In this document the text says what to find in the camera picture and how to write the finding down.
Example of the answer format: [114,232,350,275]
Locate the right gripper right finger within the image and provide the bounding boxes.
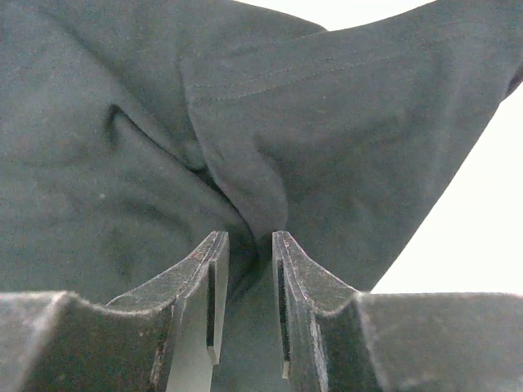
[272,231,364,391]

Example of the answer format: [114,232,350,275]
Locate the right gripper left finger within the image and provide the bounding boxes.
[108,231,230,391]

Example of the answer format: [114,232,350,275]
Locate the black t-shirt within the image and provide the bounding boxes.
[1,1,522,391]

